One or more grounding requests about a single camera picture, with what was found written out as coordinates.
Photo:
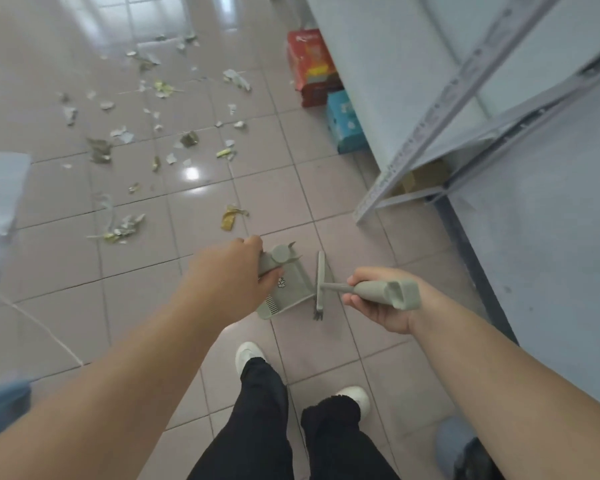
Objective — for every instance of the person's left hand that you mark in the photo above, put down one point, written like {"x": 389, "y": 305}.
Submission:
{"x": 220, "y": 284}

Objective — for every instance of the person's right hand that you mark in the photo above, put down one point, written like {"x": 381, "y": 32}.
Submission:
{"x": 397, "y": 317}

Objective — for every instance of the person's left thumb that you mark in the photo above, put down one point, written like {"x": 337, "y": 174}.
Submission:
{"x": 272, "y": 278}

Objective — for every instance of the person's right thumb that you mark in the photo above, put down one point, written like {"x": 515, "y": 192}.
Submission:
{"x": 361, "y": 278}

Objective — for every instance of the grey-green dustpan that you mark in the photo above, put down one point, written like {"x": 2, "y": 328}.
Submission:
{"x": 292, "y": 279}

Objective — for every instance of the grey-green hand broom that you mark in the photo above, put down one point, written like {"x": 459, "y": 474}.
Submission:
{"x": 385, "y": 292}

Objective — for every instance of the person's right forearm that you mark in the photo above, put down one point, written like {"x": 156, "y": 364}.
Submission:
{"x": 515, "y": 389}

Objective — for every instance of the person's left forearm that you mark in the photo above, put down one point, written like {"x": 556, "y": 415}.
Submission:
{"x": 105, "y": 389}

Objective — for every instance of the scattered paper scraps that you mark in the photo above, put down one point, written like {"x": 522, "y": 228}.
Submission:
{"x": 232, "y": 217}

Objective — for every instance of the white left shoe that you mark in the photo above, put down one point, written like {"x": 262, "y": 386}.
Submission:
{"x": 247, "y": 353}

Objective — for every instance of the white shoe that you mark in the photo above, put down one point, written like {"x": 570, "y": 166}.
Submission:
{"x": 247, "y": 353}
{"x": 358, "y": 395}

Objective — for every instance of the white right shoe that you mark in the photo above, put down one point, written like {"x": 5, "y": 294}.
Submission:
{"x": 358, "y": 395}

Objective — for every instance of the person's left leg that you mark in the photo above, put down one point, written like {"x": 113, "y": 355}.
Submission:
{"x": 252, "y": 424}

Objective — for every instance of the person's leg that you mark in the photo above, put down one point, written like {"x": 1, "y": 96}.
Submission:
{"x": 340, "y": 439}
{"x": 252, "y": 424}

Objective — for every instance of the blue printed carton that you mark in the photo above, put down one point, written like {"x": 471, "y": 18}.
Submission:
{"x": 344, "y": 122}

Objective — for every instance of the person's right leg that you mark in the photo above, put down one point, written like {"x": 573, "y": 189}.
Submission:
{"x": 340, "y": 439}

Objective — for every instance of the grey metal shelf unit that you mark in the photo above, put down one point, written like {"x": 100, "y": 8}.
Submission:
{"x": 545, "y": 194}

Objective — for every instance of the red printed carton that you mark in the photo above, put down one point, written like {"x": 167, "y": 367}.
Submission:
{"x": 310, "y": 57}

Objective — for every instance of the white sheet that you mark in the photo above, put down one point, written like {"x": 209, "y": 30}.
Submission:
{"x": 0, "y": 194}

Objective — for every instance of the blue bin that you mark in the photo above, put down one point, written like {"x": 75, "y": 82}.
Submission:
{"x": 2, "y": 409}

